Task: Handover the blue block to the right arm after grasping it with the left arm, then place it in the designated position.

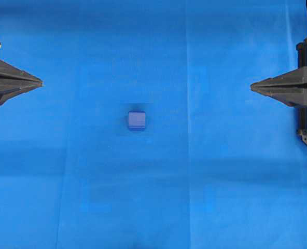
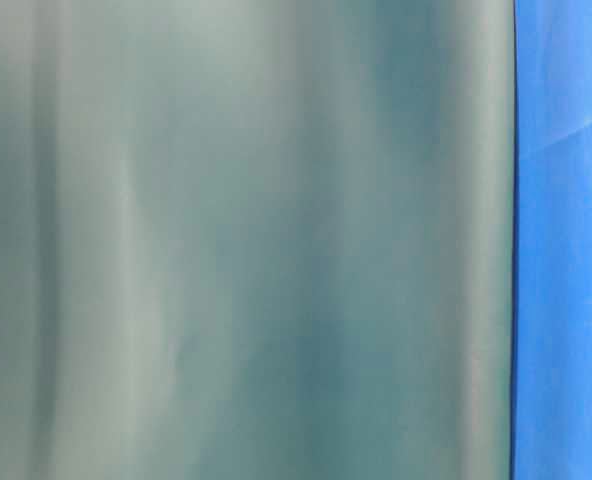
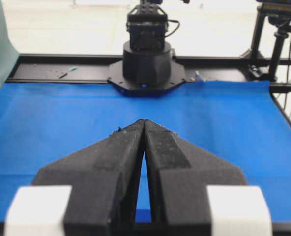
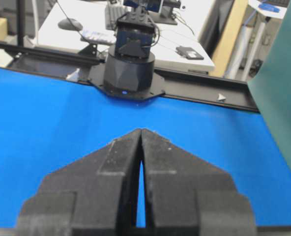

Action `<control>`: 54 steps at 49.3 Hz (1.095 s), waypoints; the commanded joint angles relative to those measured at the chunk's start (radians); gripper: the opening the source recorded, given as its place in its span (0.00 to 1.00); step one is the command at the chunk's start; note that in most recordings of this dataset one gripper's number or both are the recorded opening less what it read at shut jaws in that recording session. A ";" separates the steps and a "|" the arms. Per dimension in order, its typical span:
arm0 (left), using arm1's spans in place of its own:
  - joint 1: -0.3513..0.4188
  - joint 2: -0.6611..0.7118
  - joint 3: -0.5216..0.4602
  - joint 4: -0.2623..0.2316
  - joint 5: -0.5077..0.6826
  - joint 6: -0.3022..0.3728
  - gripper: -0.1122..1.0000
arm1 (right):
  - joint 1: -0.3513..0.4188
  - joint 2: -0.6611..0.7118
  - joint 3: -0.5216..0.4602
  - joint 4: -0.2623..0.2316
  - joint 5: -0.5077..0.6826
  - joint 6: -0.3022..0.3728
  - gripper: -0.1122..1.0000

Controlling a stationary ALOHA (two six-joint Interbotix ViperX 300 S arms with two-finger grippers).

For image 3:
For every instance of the black table frame rail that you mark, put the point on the black table frame rail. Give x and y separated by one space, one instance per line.
103 69

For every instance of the blue table mat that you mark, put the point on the blue table mat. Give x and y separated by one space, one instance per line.
239 122

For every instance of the black camera stand post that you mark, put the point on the black camera stand post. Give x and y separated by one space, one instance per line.
278 13

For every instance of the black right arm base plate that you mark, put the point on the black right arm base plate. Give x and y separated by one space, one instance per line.
145 83

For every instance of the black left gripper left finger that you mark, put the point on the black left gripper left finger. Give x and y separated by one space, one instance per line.
85 193

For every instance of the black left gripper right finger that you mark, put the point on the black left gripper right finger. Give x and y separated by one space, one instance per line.
195 193

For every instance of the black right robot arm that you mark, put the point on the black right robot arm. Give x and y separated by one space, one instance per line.
147 58

